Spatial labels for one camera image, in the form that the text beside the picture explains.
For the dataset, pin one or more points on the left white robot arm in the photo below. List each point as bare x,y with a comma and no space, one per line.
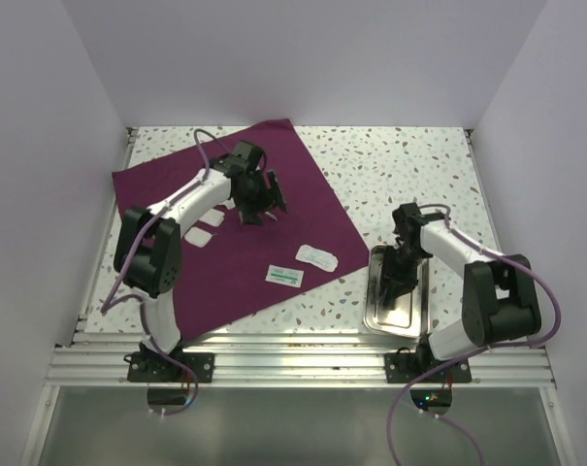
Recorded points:
148,254

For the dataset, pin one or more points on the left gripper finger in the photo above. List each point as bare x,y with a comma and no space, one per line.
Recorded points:
275,193
251,219

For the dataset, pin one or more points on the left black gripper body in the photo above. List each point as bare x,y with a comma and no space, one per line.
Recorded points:
256,195

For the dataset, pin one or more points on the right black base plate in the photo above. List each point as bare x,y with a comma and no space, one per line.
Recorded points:
404,365

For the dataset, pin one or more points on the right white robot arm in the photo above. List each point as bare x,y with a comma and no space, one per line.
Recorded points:
499,299

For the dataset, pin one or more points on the green white suture packet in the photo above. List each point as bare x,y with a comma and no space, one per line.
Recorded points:
284,276

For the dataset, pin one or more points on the clear plastic syringe packet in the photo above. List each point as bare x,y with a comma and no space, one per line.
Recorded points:
320,259

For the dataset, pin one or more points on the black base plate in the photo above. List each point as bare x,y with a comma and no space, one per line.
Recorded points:
149,366
404,365

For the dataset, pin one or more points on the steel instrument tray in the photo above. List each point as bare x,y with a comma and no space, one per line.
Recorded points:
405,316

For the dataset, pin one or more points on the purple cloth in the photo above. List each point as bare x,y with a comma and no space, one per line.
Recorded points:
224,283

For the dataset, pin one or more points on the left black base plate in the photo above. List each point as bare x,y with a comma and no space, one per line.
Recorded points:
149,366

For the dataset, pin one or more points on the aluminium frame rail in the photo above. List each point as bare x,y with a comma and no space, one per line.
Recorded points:
287,360

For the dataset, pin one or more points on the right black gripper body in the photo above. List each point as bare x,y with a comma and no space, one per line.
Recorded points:
400,267

